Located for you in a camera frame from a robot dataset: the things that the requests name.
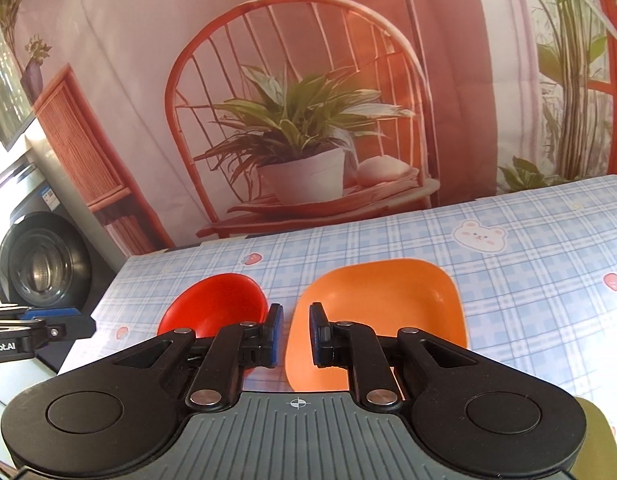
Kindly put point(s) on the red bowl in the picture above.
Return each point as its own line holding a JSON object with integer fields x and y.
{"x": 213, "y": 301}

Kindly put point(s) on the orange square plate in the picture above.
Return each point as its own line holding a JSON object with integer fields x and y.
{"x": 388, "y": 291}

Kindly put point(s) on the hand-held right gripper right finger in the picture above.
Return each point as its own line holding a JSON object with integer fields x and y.
{"x": 316, "y": 336}

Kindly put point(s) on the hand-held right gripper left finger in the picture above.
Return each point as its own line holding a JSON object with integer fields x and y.
{"x": 273, "y": 336}

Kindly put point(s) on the olive green object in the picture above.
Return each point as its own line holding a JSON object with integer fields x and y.
{"x": 596, "y": 440}

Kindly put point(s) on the blue plaid tablecloth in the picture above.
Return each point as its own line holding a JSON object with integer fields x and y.
{"x": 518, "y": 310}

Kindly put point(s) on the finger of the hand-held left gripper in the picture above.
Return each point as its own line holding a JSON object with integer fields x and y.
{"x": 63, "y": 327}

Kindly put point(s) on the grey washing machine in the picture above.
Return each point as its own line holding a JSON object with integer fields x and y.
{"x": 43, "y": 265}

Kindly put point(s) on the printed backdrop cloth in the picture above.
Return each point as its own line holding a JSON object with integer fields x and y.
{"x": 138, "y": 60}

